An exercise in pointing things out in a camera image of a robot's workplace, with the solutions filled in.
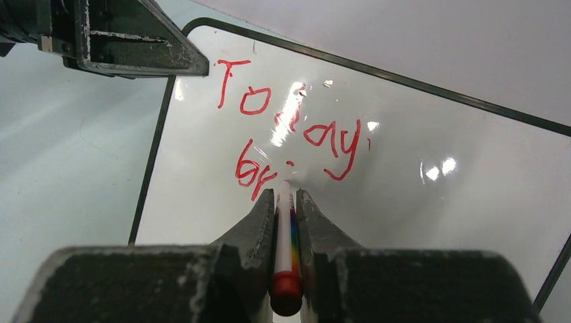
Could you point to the red whiteboard marker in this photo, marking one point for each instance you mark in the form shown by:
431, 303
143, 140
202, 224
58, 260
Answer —
287, 258

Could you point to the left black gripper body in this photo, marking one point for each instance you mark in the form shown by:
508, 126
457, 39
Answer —
28, 21

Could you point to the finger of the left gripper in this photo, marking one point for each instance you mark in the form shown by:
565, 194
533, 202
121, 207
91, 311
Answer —
133, 39

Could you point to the red marker cap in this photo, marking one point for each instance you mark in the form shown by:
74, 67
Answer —
286, 293

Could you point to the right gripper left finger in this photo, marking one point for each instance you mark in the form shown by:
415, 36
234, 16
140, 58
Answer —
224, 281

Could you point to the white board black frame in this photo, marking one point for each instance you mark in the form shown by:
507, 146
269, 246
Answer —
394, 162

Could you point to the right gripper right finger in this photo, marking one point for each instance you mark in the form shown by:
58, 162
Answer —
346, 282

